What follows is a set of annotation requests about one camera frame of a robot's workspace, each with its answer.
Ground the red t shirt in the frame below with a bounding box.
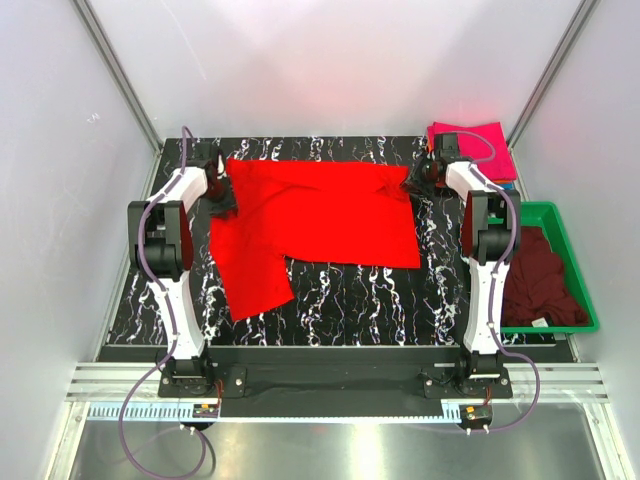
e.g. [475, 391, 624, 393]
[210, 159, 421, 322]

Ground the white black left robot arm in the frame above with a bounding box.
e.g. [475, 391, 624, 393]
[127, 142, 237, 396]

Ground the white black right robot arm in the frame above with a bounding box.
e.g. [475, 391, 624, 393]
[402, 130, 521, 401]

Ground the folded pink t shirt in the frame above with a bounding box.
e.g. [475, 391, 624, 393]
[430, 120, 518, 182]

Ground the green plastic bin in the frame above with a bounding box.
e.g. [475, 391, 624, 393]
[501, 202, 599, 334]

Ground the maroon t shirt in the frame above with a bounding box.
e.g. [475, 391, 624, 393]
[501, 226, 589, 328]

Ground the left connector box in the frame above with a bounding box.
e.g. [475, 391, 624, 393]
[192, 403, 220, 420]

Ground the connector box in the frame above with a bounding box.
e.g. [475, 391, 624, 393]
[461, 403, 493, 423]
[192, 403, 220, 420]

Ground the right connector box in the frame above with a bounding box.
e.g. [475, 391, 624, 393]
[461, 403, 493, 423]

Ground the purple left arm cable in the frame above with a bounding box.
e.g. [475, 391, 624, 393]
[117, 125, 219, 476]

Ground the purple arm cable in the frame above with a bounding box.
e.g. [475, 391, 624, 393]
[414, 130, 544, 434]
[117, 125, 219, 476]

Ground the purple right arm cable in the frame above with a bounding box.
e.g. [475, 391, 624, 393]
[414, 130, 544, 434]

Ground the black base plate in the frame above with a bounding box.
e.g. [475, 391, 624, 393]
[159, 346, 513, 418]

